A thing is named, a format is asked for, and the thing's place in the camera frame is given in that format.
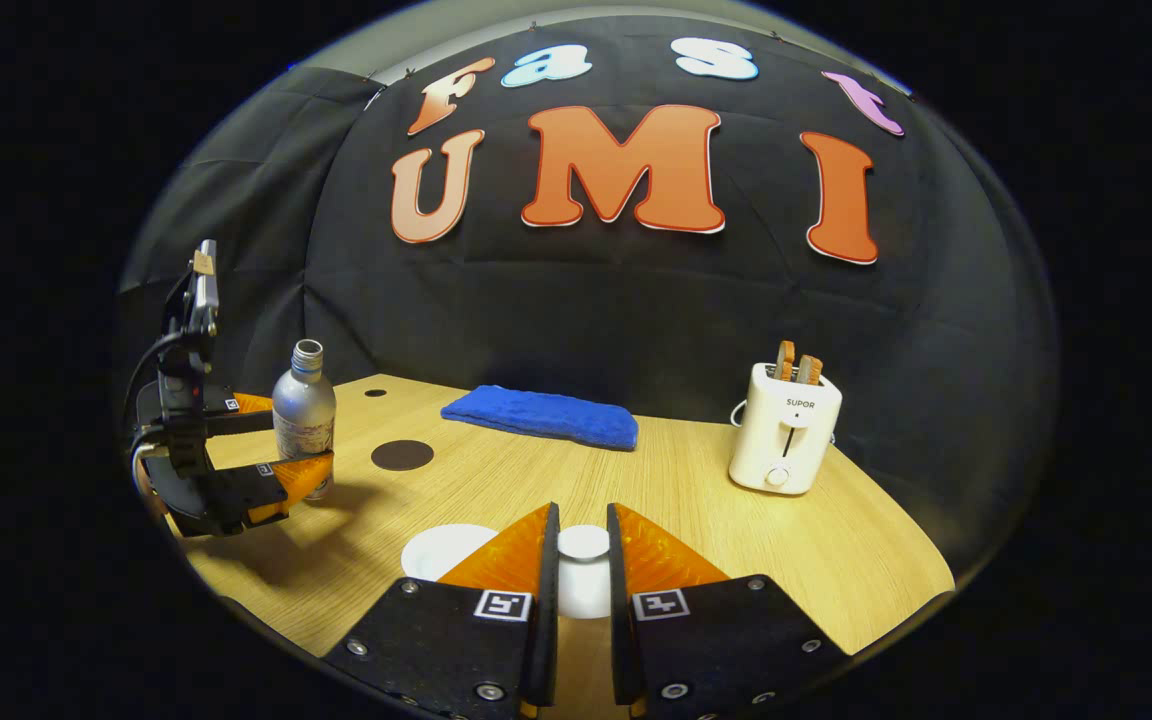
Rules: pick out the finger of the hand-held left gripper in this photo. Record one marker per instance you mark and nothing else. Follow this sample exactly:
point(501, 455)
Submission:
point(266, 490)
point(236, 422)

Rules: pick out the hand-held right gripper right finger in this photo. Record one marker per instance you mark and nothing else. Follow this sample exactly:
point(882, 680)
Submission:
point(620, 620)

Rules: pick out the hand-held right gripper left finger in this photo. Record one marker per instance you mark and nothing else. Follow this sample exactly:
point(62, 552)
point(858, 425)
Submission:
point(544, 620)

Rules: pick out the silver water bottle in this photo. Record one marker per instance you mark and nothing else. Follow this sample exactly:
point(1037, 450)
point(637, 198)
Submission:
point(304, 410)

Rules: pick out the dark round coaster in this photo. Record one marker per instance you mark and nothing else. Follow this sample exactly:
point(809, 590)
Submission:
point(402, 455)

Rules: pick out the white saucer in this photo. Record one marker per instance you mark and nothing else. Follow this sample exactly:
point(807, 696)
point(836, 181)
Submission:
point(441, 550)

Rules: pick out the blue towel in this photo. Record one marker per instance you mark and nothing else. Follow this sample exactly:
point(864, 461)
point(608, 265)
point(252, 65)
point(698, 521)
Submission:
point(546, 415)

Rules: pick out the white toaster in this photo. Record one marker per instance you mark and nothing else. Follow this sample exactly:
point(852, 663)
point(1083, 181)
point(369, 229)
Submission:
point(786, 430)

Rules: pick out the brown bread slice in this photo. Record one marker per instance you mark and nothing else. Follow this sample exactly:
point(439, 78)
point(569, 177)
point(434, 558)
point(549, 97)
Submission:
point(786, 360)
point(810, 370)

